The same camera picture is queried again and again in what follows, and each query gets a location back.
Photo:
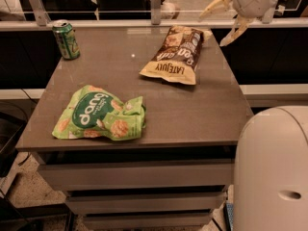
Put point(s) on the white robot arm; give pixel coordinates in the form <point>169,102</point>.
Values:
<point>271,164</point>

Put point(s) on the metal glass railing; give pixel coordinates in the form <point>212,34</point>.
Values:
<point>96,10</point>

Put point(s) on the green Dang chip bag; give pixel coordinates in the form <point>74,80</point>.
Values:
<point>93,113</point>

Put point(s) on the grey drawer cabinet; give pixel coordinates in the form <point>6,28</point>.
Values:
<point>178,171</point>

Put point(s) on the brown Late July chip bag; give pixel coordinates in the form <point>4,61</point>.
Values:
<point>178,57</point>

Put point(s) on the blue perforated box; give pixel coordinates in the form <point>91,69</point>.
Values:
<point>228,215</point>

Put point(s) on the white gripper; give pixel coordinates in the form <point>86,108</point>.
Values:
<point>250,0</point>

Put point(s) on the green soda can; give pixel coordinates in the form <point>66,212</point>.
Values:
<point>66,40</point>

